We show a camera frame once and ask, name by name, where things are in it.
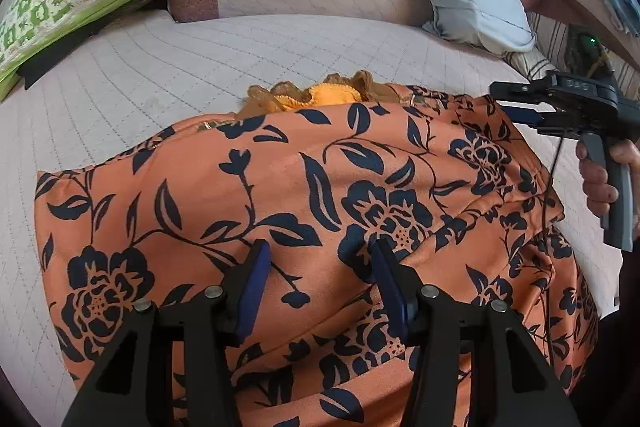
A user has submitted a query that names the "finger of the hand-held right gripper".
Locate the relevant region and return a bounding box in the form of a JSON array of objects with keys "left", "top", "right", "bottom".
[{"left": 497, "top": 103, "right": 543, "bottom": 130}]

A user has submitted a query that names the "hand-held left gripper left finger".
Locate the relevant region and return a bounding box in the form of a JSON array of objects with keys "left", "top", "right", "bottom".
[{"left": 61, "top": 239, "right": 271, "bottom": 427}]

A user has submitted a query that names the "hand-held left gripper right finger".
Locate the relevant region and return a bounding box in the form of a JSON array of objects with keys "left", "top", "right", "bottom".
[{"left": 371, "top": 238, "right": 581, "bottom": 427}]

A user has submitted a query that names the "orange floral garment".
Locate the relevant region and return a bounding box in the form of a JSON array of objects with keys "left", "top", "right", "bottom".
[{"left": 35, "top": 72, "right": 599, "bottom": 427}]

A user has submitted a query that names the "person's right hand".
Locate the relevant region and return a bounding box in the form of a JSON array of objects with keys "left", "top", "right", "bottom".
[{"left": 575, "top": 139, "right": 640, "bottom": 218}]

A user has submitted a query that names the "striped beige cushion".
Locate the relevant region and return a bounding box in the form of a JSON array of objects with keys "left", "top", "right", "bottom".
[{"left": 502, "top": 9, "right": 640, "bottom": 85}]

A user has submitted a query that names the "wooden headboard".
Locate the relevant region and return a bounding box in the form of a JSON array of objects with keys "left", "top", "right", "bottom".
[{"left": 517, "top": 0, "right": 640, "bottom": 62}]

